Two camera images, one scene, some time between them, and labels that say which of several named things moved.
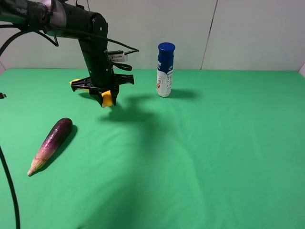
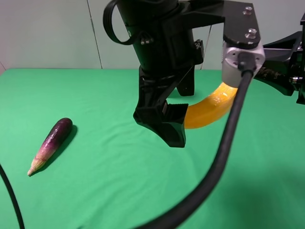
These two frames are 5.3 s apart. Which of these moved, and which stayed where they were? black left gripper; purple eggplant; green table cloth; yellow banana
Moved: yellow banana; black left gripper
Stayed: purple eggplant; green table cloth
